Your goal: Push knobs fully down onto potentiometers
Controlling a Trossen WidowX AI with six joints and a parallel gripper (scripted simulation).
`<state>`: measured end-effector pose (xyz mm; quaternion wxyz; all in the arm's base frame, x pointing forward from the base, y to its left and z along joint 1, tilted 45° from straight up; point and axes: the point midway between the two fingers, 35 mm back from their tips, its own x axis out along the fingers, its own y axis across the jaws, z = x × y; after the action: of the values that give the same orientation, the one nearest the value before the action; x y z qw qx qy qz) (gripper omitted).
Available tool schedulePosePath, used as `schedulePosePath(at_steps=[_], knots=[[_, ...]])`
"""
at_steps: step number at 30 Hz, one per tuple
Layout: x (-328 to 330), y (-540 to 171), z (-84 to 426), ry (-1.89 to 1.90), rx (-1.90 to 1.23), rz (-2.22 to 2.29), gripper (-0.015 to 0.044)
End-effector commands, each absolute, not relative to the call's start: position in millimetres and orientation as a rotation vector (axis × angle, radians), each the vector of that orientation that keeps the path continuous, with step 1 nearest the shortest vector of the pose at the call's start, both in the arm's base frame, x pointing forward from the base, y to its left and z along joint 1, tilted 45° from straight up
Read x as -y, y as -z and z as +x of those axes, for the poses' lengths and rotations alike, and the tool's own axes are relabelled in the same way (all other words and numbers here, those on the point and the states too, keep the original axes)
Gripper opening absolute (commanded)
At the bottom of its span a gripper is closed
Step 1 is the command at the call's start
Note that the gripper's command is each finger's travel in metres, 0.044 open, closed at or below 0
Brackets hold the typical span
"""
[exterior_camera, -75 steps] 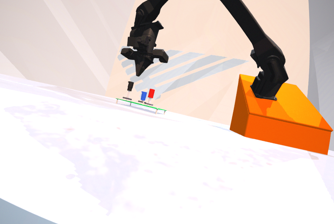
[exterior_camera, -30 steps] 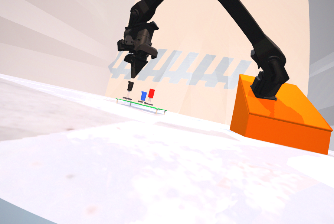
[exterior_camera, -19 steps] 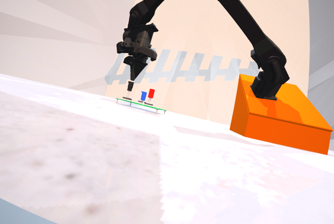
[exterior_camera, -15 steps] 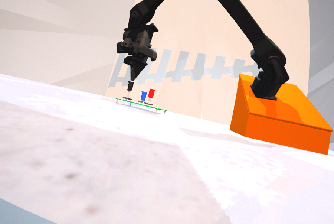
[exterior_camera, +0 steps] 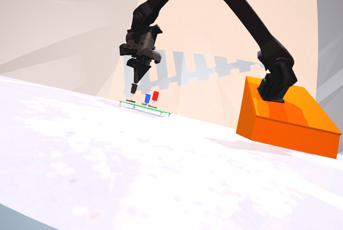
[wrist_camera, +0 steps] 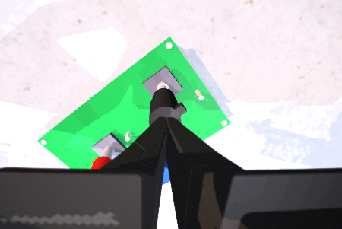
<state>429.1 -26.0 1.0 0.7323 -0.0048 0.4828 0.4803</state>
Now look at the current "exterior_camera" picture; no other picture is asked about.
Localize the green circuit board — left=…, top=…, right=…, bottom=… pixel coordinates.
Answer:
left=123, top=84, right=168, bottom=117

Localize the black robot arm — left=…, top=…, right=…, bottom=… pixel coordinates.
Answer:
left=119, top=0, right=298, bottom=103

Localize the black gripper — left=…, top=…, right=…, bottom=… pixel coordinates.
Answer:
left=126, top=39, right=162, bottom=84

